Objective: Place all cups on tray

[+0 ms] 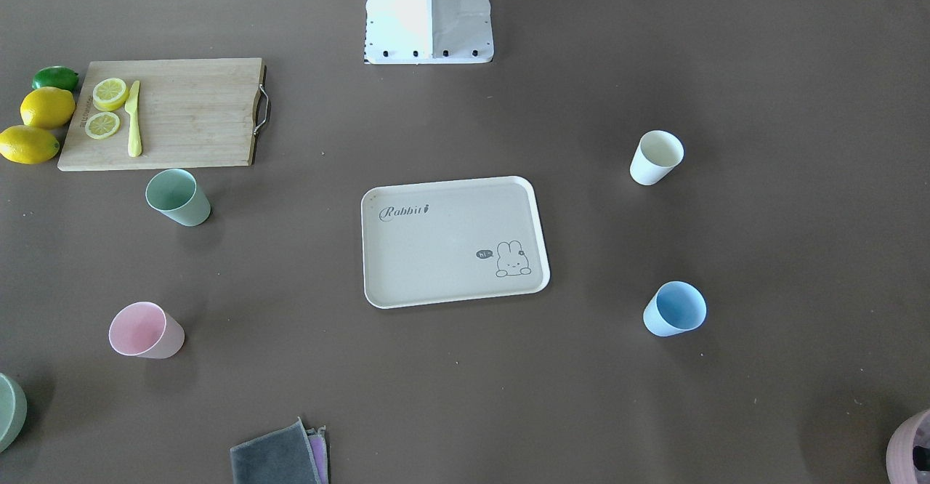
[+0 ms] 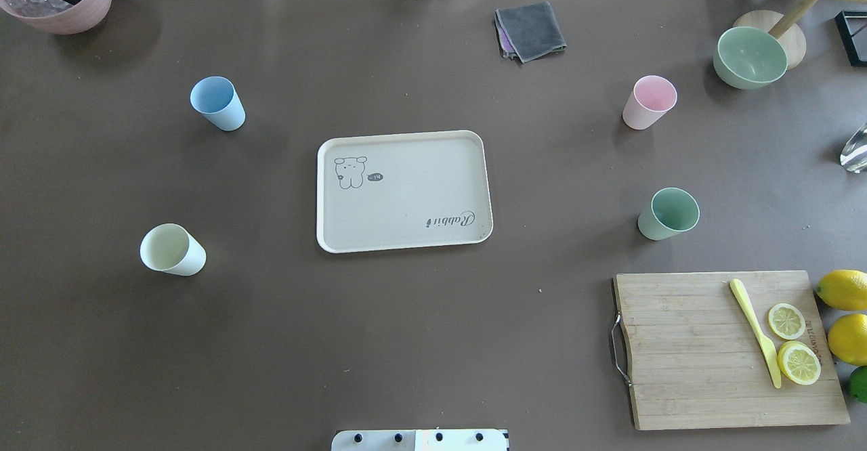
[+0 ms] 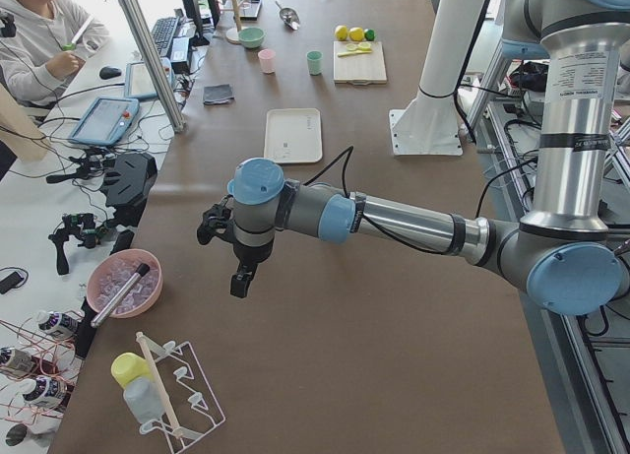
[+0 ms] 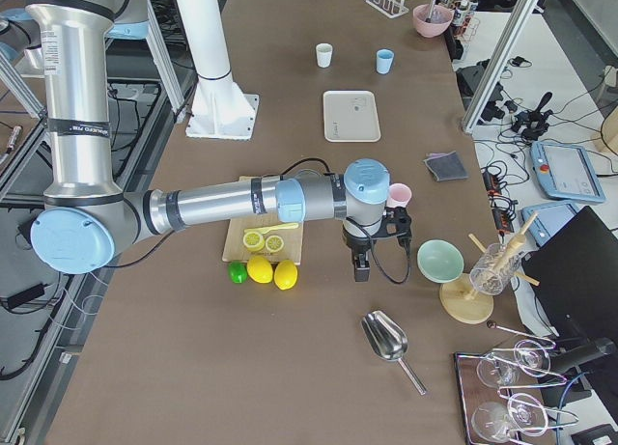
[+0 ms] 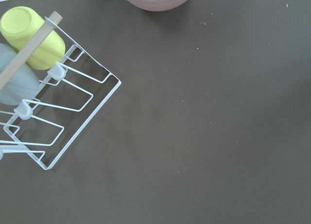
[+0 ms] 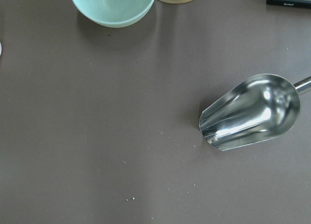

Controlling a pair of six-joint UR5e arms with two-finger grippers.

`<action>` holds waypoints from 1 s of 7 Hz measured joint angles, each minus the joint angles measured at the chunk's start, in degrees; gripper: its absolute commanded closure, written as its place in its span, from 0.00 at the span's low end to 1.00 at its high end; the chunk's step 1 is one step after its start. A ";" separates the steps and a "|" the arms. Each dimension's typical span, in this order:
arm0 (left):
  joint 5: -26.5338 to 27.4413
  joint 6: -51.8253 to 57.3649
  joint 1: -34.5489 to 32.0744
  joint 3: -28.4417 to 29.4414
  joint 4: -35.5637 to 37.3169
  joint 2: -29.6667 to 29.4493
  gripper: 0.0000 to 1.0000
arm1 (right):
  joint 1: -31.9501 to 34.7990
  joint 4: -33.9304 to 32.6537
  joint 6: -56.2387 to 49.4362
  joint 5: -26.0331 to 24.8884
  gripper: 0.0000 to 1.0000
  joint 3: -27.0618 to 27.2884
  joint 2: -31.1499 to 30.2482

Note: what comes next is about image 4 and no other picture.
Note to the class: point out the wooden cup tree stand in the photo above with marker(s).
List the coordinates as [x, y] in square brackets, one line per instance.
[462, 302]

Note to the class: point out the green lime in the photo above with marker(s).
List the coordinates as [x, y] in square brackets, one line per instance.
[237, 272]

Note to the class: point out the grey folded cloth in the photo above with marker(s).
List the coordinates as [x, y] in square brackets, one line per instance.
[446, 166]

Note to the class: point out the wine glass rack tray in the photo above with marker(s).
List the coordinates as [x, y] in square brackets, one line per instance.
[500, 394]

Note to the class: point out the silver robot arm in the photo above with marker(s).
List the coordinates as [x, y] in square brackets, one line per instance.
[88, 219]

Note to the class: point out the aluminium frame post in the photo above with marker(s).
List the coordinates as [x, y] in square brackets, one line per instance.
[510, 35]

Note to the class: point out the lemon half right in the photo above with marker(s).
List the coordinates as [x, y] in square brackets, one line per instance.
[274, 244]

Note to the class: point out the lemon half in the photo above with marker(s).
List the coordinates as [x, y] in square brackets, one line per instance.
[274, 244]
[253, 242]

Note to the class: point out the lemon half left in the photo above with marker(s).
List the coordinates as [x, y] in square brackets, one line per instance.
[253, 242]

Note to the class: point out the cream white cup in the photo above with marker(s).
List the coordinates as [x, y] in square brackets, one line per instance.
[324, 53]

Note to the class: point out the cream rabbit tray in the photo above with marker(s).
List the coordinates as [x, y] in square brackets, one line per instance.
[350, 116]

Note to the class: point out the yellow plastic knife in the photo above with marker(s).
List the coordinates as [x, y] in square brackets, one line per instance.
[278, 227]

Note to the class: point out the teach pendant tablet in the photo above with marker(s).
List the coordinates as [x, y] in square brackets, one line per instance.
[566, 172]

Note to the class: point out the bamboo cutting board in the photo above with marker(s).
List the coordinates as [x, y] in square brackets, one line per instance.
[234, 251]

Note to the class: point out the pink cup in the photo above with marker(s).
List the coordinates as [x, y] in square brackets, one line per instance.
[399, 195]

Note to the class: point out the pink mixing bowl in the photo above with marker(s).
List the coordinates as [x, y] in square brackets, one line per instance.
[440, 20]

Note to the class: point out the clear glass on stand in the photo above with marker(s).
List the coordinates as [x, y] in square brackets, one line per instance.
[490, 278]

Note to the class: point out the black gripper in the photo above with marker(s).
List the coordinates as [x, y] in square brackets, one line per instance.
[357, 245]

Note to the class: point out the black monitor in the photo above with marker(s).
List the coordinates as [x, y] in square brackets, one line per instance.
[577, 270]

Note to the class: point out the white wire rack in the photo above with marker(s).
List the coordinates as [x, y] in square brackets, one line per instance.
[390, 8]

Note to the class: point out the metal scoop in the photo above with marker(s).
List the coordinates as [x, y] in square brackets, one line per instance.
[389, 342]

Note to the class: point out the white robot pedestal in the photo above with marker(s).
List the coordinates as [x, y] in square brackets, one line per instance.
[220, 109]

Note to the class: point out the yellow lemon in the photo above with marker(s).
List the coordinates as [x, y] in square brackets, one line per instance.
[285, 275]
[259, 269]

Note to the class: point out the light blue cup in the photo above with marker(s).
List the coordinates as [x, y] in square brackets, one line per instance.
[384, 61]

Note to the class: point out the yellow lemon right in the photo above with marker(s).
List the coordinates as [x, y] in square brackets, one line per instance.
[285, 275]

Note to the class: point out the mint green bowl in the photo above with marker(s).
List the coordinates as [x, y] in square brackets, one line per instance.
[440, 261]

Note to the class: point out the yellow lemon left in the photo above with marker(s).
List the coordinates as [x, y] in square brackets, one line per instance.
[259, 269]

